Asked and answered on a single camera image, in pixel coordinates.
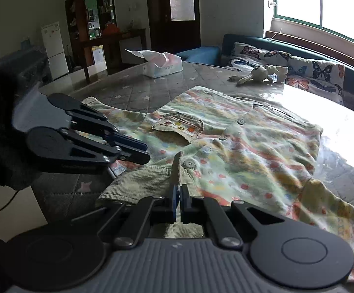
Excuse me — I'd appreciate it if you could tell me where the white refrigerator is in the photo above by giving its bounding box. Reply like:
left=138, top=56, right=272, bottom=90
left=41, top=21, right=69, bottom=81

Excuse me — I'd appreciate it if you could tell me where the green floral children's shirt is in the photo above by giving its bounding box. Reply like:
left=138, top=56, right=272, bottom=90
left=81, top=85, right=354, bottom=282

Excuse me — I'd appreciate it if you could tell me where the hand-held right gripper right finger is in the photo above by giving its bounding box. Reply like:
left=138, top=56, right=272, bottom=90
left=181, top=185, right=294, bottom=249

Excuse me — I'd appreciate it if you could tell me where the dark wooden glass-panel door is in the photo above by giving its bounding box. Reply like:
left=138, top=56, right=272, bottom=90
left=145, top=0, right=201, bottom=56

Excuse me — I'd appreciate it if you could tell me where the teal sofa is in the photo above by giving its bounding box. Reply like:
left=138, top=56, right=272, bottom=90
left=175, top=33, right=354, bottom=116

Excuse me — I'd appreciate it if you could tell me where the black cable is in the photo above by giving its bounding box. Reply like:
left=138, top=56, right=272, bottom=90
left=0, top=188, right=20, bottom=222

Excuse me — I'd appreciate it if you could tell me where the orange bag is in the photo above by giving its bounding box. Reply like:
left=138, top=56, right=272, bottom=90
left=104, top=21, right=120, bottom=34

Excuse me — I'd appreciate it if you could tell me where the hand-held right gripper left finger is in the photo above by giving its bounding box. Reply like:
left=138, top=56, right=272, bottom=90
left=71, top=185, right=181, bottom=249

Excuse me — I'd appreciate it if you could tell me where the dark wooden display cabinet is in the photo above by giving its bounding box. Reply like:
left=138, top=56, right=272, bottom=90
left=65, top=0, right=118, bottom=68

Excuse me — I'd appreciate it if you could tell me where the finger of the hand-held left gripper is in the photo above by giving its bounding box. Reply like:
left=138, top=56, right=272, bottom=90
left=59, top=127, right=151, bottom=175
left=67, top=102, right=149, bottom=152

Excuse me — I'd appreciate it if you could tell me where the beige stuffed rabbit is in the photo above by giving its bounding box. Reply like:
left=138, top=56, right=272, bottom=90
left=228, top=64, right=288, bottom=86

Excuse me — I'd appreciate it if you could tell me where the white tissue pack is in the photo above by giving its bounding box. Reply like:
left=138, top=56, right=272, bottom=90
left=124, top=48, right=184, bottom=79

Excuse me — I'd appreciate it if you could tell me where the dark wooden side table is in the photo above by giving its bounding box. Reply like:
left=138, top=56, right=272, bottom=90
left=73, top=28, right=147, bottom=83

